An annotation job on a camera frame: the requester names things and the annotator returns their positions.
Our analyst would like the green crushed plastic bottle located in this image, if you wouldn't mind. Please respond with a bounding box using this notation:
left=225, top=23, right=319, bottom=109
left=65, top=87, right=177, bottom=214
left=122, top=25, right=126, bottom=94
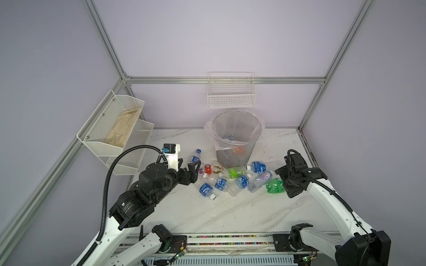
left=266, top=178, right=285, bottom=194

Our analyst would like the orange label yellow-cap bottle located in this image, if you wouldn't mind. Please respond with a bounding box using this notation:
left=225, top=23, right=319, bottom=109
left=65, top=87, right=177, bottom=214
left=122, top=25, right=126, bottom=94
left=233, top=146, right=246, bottom=156

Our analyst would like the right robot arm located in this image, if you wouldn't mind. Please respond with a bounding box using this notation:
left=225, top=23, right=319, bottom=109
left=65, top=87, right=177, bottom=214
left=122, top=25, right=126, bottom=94
left=275, top=149, right=391, bottom=266

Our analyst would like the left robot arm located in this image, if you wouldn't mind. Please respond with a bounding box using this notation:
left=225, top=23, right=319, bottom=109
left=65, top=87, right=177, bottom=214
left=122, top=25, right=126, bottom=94
left=74, top=144, right=201, bottom=266

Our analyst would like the blue label bottle by bin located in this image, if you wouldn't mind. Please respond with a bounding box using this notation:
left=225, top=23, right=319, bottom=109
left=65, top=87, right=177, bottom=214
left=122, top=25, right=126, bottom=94
left=246, top=161, right=268, bottom=174

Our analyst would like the clear plastic bin liner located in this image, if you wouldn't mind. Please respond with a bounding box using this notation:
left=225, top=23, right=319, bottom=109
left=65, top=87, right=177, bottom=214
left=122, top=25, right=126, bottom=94
left=204, top=109, right=265, bottom=150

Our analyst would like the grey mesh waste bin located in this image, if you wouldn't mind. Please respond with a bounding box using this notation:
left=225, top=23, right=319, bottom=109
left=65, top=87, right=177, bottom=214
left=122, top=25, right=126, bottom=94
left=209, top=110, right=264, bottom=168

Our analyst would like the small blue label bottle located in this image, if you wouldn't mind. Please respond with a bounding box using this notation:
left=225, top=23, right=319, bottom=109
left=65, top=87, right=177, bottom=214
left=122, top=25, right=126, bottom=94
left=189, top=149, right=202, bottom=163

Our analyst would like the red cap small bottle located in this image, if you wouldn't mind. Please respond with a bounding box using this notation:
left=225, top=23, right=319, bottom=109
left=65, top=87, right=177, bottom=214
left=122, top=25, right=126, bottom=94
left=199, top=164, right=223, bottom=175

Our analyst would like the Pocari bottle middle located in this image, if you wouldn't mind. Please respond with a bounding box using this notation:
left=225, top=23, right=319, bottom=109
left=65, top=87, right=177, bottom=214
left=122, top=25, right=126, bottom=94
left=203, top=174, right=231, bottom=192

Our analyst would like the green label clear bottle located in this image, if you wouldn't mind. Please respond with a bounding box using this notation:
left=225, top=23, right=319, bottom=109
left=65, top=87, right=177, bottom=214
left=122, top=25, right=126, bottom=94
left=219, top=166, right=247, bottom=180

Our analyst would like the white lower mesh shelf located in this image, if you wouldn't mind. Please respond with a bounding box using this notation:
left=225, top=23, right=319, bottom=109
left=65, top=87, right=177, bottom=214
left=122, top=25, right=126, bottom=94
left=105, top=119, right=155, bottom=176

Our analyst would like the white mesh shelf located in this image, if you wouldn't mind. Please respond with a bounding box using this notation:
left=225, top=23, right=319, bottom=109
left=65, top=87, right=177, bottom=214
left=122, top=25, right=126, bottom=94
left=77, top=90, right=145, bottom=157
left=105, top=119, right=155, bottom=176

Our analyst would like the beige cloth in shelf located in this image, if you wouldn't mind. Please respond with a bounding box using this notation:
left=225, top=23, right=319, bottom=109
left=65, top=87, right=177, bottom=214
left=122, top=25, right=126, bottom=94
left=104, top=108, right=142, bottom=148

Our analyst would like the white upper mesh shelf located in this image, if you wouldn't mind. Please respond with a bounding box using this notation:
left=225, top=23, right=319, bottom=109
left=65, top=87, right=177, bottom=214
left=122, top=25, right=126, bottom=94
left=77, top=90, right=145, bottom=157

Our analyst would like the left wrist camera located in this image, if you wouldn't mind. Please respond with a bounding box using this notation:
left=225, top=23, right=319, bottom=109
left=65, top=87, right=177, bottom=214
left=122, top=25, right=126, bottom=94
left=163, top=144, right=180, bottom=171

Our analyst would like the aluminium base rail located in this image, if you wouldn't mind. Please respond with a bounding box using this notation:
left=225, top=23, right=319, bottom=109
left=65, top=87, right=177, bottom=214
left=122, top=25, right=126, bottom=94
left=87, top=231, right=375, bottom=266

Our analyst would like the white wire wall basket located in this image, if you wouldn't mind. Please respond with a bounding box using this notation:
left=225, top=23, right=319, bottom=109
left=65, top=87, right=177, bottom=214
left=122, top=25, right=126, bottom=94
left=207, top=72, right=257, bottom=108

